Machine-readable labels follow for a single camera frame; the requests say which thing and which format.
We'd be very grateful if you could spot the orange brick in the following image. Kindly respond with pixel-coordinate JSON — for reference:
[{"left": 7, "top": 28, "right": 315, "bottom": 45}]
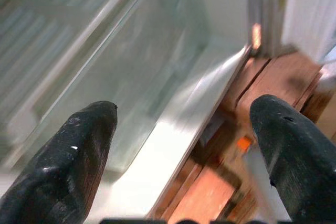
[{"left": 220, "top": 50, "right": 336, "bottom": 130}]

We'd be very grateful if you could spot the grey fridge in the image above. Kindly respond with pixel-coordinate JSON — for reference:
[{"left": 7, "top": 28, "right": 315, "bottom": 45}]
[{"left": 0, "top": 0, "right": 336, "bottom": 221}]

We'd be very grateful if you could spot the reddish brown wooden plank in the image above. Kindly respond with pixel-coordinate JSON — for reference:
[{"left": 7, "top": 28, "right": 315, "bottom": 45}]
[{"left": 146, "top": 119, "right": 266, "bottom": 224}]

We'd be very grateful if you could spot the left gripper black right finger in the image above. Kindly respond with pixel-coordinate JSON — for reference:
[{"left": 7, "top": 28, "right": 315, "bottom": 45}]
[{"left": 249, "top": 94, "right": 336, "bottom": 224}]

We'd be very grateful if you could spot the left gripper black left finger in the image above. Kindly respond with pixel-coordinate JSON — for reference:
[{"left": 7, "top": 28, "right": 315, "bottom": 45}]
[{"left": 0, "top": 100, "right": 118, "bottom": 224}]

